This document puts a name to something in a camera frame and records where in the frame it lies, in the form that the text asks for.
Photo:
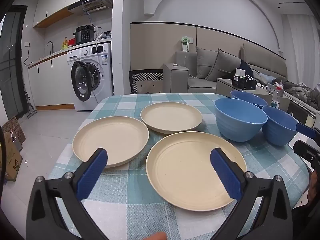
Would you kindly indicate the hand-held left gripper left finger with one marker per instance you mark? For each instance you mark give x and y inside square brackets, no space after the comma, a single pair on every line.
[92,172]

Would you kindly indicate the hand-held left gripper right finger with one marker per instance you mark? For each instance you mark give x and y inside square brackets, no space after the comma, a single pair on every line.
[225,172]

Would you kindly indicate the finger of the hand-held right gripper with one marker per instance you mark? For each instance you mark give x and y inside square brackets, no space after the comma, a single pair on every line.
[307,130]
[307,152]

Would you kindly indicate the blue bowl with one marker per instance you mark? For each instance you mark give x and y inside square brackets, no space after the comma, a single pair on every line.
[277,127]
[240,120]
[247,100]

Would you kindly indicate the cream plate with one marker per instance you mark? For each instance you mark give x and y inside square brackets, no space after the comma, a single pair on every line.
[170,116]
[185,170]
[112,137]

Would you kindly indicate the person's left hand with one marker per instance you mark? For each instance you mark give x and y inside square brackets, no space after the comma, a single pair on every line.
[157,236]

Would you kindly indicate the grey blanket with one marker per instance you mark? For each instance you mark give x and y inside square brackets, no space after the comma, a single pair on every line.
[297,90]

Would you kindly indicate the red capped water bottle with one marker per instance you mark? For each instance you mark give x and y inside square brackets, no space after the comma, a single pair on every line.
[275,100]

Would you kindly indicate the teal checkered tablecloth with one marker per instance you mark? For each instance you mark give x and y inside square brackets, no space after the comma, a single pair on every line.
[130,205]

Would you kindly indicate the black box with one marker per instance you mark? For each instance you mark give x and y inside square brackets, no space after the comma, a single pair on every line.
[243,83]

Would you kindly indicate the white curtain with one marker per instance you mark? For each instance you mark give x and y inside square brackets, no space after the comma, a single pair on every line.
[297,50]

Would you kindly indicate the cardboard box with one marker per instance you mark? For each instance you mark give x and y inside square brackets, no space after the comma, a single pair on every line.
[13,130]
[11,160]

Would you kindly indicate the grey side cabinet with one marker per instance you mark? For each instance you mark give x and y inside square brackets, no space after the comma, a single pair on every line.
[225,87]

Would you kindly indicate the dark blue cloth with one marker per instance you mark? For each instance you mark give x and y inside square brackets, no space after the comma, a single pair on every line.
[246,68]

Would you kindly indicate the small white box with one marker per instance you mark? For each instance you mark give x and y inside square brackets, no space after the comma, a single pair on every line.
[240,72]

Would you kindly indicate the floor mop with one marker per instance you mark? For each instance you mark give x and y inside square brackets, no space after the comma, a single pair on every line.
[31,107]

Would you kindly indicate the grey sofa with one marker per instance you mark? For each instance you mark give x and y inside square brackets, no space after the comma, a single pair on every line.
[200,85]

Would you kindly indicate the white washing machine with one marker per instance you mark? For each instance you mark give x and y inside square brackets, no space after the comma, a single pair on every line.
[100,80]

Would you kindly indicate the white kitchen counter cabinet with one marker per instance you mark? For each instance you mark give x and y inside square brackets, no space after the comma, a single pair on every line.
[50,80]

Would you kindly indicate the black patterned chair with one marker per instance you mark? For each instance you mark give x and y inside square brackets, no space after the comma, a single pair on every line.
[147,82]

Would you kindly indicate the grey cushion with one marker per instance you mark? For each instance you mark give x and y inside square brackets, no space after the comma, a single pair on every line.
[205,62]
[222,66]

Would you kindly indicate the yellow bottle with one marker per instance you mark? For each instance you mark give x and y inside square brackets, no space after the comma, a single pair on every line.
[65,44]

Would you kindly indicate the red box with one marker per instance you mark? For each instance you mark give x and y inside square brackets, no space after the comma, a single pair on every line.
[71,42]

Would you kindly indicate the kitchen faucet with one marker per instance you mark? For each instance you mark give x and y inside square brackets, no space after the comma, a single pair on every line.
[51,46]

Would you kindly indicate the black pressure cooker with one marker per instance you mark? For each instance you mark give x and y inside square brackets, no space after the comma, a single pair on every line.
[83,36]

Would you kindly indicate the dark glass door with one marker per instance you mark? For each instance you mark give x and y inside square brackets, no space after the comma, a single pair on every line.
[11,62]

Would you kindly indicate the range hood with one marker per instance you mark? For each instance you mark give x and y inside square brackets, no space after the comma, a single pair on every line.
[92,3]

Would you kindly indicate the green white wall device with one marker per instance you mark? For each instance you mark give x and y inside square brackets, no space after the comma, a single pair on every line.
[185,43]

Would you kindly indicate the white wall cabinets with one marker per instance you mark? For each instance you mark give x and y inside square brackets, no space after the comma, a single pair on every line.
[57,2]

